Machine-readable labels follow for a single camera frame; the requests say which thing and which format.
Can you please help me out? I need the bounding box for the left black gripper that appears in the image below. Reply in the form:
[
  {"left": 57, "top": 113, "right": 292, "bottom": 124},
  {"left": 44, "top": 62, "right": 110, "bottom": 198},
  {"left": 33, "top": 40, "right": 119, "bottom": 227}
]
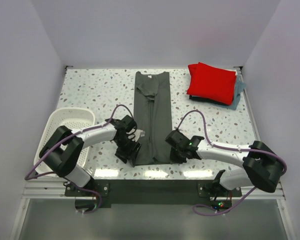
[{"left": 114, "top": 136, "right": 142, "bottom": 167}]

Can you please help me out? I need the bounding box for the grey t shirt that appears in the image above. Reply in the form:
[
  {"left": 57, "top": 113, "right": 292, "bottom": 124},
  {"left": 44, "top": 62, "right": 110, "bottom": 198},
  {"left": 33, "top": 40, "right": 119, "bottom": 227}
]
[{"left": 133, "top": 71, "right": 172, "bottom": 166}]

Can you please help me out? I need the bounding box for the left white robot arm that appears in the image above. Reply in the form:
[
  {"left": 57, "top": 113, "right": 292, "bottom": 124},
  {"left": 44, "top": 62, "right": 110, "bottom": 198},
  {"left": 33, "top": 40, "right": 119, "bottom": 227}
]
[{"left": 39, "top": 115, "right": 141, "bottom": 196}]

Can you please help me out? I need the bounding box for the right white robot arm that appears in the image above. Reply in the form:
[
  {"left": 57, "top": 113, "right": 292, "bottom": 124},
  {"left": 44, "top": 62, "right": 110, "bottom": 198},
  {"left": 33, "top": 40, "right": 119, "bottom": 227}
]
[{"left": 165, "top": 129, "right": 287, "bottom": 197}]

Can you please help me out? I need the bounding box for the folded black t shirt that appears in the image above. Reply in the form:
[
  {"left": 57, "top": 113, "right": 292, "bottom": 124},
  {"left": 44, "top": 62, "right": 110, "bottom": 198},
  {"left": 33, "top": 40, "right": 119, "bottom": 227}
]
[{"left": 189, "top": 95, "right": 230, "bottom": 108}]

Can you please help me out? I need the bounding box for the white plastic basket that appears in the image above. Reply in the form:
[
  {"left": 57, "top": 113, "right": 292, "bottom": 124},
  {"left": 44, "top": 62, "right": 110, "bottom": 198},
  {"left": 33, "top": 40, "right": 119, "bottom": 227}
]
[{"left": 33, "top": 107, "right": 96, "bottom": 174}]

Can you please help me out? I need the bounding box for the folded red t shirt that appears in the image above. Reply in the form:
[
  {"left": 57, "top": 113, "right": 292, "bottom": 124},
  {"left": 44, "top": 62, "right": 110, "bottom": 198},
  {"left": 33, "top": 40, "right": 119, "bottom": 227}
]
[{"left": 187, "top": 62, "right": 237, "bottom": 106}]

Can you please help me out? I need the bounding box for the folded light blue t shirt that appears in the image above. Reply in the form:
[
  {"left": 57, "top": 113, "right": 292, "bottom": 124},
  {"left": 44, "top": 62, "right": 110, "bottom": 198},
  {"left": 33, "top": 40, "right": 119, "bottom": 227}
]
[{"left": 226, "top": 77, "right": 246, "bottom": 110}]

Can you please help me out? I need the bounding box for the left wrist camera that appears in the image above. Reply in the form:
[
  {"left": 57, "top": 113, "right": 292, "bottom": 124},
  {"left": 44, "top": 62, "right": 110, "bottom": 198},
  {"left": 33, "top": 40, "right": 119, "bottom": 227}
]
[{"left": 133, "top": 129, "right": 145, "bottom": 139}]

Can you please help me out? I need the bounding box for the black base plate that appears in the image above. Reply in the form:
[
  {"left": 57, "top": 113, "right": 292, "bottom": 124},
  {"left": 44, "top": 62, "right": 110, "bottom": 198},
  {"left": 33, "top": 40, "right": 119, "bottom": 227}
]
[{"left": 64, "top": 178, "right": 242, "bottom": 210}]

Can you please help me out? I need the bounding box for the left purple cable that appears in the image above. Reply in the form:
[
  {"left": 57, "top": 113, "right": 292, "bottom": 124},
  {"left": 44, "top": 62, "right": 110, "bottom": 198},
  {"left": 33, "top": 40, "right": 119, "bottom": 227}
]
[{"left": 24, "top": 104, "right": 136, "bottom": 215}]

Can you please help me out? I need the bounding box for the aluminium frame rail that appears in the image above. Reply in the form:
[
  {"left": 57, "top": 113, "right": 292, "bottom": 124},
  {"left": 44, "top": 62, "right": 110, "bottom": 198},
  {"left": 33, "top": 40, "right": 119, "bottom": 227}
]
[{"left": 33, "top": 69, "right": 287, "bottom": 209}]

